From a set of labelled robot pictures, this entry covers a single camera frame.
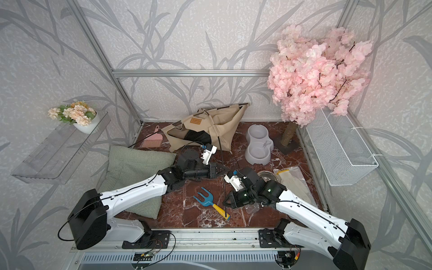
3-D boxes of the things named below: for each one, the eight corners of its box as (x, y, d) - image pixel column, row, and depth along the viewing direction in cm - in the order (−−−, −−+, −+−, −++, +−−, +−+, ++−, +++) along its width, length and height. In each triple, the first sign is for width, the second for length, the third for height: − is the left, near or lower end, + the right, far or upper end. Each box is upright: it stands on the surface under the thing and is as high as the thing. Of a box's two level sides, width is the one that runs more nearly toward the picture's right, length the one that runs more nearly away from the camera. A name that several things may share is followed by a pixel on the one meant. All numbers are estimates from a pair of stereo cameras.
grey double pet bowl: (245, 164, 100) (246, 161, 97) (242, 128, 119) (243, 124, 116) (275, 165, 100) (276, 161, 97) (267, 128, 119) (268, 124, 116)
